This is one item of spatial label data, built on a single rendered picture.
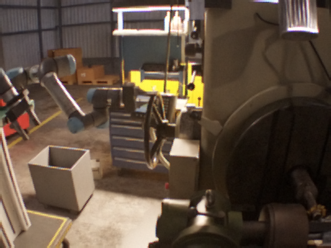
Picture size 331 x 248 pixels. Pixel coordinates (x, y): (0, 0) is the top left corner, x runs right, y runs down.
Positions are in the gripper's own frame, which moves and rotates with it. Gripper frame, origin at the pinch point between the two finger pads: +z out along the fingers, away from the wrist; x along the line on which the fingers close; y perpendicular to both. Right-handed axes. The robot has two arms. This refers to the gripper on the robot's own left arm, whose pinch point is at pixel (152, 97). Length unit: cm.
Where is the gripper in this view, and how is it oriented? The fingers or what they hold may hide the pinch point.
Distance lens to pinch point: 120.0
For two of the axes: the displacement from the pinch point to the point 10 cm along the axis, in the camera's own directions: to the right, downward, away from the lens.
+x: 0.4, 8.3, 5.6
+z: 9.9, 0.6, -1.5
